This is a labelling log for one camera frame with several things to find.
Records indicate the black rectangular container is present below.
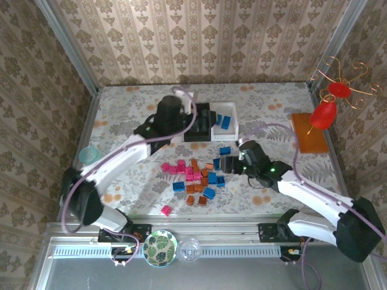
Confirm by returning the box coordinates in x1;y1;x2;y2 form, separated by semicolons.
183;102;212;143

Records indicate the orange wooden board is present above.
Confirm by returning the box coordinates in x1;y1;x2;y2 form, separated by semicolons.
291;112;330;155

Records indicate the red cone ornament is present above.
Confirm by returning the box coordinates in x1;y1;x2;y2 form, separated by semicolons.
308;101;338;131

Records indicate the teal plastic cup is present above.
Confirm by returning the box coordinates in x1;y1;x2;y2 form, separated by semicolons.
79;146;103;166

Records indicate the clear plastic cup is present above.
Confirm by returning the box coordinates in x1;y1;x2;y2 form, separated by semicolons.
176;237;203;263

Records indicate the leaf pattern bowl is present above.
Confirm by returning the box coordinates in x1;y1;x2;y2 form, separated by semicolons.
143;229;178;268

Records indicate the grey metal shelf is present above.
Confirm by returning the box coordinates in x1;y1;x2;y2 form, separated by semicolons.
36;237;374;290

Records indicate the red disc ornament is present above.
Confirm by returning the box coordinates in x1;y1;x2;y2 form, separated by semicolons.
328;82;353;98

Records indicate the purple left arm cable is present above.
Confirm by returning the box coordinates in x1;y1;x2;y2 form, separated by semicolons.
61;86;199;266

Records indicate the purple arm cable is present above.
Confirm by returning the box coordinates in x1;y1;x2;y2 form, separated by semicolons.
61;86;199;266
240;122;387;286

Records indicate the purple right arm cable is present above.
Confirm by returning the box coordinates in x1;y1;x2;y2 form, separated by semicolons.
240;122;387;286

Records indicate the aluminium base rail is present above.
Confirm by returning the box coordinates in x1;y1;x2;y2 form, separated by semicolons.
45;214;371;244

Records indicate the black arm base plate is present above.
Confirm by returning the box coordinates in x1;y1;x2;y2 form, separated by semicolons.
258;222;314;242
98;223;152;242

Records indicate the white slotted cable duct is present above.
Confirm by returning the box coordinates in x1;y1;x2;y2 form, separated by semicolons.
53;244;284;258

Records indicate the aluminium side rail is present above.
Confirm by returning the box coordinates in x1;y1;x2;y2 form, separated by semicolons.
307;81;356;219
57;89;100;221

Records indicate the copper wire stand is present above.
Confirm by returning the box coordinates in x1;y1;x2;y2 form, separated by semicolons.
307;56;382;135

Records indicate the aluminium corner post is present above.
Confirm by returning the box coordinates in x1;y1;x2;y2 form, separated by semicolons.
34;0;99;94
308;0;369;91

